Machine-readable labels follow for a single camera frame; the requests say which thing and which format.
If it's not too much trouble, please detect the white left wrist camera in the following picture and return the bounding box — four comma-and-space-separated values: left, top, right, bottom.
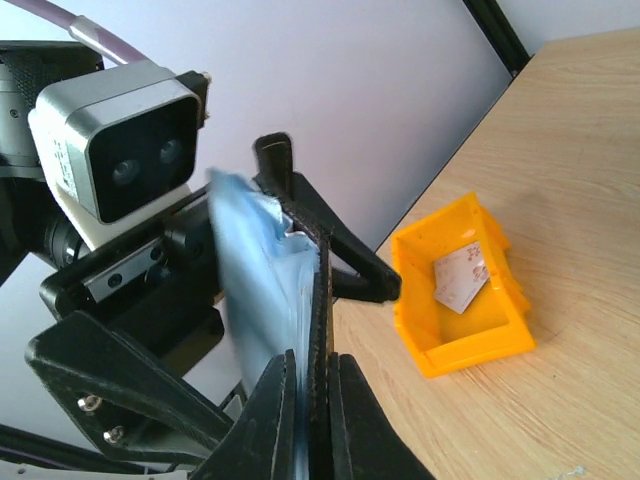
28, 60, 211, 250

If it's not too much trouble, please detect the black aluminium frame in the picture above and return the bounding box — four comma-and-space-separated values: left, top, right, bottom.
463, 0, 531, 78

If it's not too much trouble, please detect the small yellow plastic bin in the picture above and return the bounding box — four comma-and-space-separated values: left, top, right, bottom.
391, 193, 536, 378

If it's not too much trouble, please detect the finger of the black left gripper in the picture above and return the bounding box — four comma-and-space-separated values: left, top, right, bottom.
252, 169, 404, 305

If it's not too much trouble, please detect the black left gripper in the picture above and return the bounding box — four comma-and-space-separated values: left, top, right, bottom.
25, 189, 233, 465

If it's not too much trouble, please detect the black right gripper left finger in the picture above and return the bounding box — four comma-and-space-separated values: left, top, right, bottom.
190, 350, 297, 480

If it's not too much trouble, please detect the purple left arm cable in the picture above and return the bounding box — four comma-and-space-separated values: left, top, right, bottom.
9, 0, 151, 66

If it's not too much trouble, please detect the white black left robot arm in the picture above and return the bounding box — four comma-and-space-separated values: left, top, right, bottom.
1, 41, 401, 479

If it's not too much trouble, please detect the white card with blossom print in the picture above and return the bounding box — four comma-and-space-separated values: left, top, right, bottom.
434, 242, 489, 314

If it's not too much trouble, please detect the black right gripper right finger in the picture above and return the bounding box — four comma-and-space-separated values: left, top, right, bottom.
328, 353, 433, 480

